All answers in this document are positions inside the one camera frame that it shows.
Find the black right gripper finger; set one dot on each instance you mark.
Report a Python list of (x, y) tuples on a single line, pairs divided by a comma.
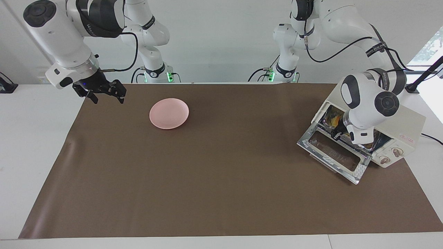
[(93, 97), (118, 90)]

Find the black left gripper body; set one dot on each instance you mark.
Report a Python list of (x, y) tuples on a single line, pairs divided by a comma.
[(341, 133)]

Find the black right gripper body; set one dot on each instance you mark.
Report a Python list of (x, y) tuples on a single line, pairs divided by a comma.
[(92, 83)]

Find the yellow sliced bread loaf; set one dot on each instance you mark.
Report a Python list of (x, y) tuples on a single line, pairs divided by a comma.
[(335, 120)]

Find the aluminium foil tray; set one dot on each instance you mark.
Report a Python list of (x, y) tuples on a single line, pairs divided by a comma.
[(327, 112)]

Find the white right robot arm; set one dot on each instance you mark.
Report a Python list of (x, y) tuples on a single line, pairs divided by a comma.
[(62, 45)]

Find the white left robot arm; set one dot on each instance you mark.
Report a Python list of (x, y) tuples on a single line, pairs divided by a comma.
[(363, 114)]

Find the glass oven door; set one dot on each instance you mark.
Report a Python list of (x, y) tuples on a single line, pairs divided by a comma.
[(334, 154)]

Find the oven control knob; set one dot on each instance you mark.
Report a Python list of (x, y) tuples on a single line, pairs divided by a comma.
[(398, 152), (384, 159)]

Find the white toaster oven body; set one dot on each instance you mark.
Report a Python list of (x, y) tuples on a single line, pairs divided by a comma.
[(410, 124)]

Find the pink round plate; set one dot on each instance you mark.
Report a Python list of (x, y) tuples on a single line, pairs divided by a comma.
[(169, 114)]

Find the black table clamp stand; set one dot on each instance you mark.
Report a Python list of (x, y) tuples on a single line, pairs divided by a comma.
[(7, 86)]

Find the black angled pole stand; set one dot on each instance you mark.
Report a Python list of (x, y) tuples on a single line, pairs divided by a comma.
[(413, 87)]

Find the window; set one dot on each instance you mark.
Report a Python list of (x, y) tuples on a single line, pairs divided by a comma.
[(429, 48)]

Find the brown table mat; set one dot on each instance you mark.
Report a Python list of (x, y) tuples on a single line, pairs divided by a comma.
[(225, 200)]

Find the white wall power outlet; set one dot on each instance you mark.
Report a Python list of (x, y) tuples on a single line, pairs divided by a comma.
[(43, 80)]

